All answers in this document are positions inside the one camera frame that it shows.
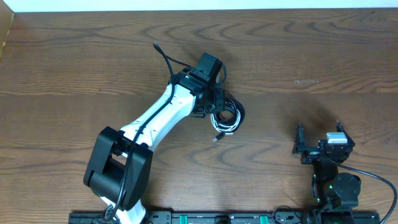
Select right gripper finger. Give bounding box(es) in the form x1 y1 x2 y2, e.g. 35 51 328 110
292 123 305 154
336 121 354 146

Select thick black cable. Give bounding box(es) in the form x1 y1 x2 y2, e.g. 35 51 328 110
210 93 246 143

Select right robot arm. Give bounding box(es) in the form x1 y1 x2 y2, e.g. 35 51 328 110
292 123 361 224

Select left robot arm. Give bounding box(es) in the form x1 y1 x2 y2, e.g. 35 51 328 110
83 53 224 223

